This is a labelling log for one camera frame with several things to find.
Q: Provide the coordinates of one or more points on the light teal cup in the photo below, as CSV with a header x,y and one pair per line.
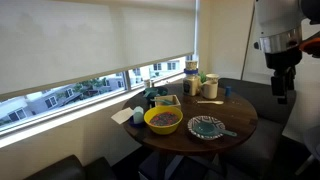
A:
x,y
138,115

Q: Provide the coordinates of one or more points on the round wooden table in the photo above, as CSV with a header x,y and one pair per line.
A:
x,y
237,114

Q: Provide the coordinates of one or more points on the glass jar with blue lid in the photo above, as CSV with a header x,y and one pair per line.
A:
x,y
191,79

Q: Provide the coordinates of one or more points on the white roller blind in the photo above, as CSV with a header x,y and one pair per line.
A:
x,y
49,43

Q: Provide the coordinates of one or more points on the small green plant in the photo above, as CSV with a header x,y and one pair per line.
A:
x,y
202,76

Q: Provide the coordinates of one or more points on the wooden spoon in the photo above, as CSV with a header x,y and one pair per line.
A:
x,y
211,102

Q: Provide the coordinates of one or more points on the patterned black white plate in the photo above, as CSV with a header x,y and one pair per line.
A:
x,y
217,123

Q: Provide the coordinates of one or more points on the teal scoop in bowl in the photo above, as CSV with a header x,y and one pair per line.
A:
x,y
150,92

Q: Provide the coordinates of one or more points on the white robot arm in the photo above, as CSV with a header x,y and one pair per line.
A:
x,y
281,39

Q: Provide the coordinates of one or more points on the yellow bowl with beans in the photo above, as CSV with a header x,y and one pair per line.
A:
x,y
163,120

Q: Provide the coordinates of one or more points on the black leather seat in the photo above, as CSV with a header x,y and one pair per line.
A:
x,y
70,168

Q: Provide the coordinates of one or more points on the teal measuring cup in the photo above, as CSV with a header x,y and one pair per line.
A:
x,y
205,128

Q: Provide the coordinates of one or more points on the white paper sheet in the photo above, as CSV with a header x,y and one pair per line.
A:
x,y
122,115

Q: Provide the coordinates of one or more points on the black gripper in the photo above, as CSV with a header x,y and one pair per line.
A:
x,y
283,64

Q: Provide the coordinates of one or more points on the wooden box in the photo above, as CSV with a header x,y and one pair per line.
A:
x,y
168,100

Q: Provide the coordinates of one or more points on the blue cylinder block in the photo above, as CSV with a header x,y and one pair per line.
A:
x,y
228,91

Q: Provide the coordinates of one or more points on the white mug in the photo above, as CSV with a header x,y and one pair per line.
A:
x,y
209,88

